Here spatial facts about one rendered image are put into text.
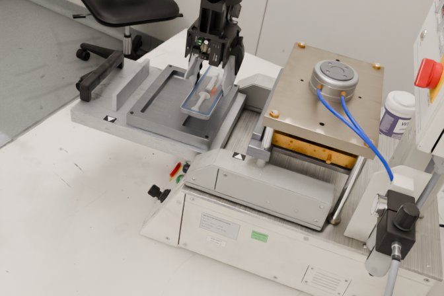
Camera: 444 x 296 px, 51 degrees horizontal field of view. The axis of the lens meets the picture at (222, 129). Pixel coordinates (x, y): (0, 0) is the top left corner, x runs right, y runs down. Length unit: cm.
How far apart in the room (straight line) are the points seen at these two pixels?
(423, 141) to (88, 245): 64
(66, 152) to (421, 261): 79
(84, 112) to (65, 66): 194
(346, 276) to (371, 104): 31
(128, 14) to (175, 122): 154
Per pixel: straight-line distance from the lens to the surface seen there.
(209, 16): 75
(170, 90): 97
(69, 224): 102
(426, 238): 92
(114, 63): 100
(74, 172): 112
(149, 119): 87
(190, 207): 86
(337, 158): 79
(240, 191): 80
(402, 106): 131
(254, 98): 102
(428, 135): 68
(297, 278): 93
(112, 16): 234
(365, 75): 91
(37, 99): 260
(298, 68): 87
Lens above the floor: 154
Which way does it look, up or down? 39 degrees down
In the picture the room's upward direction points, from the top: 11 degrees clockwise
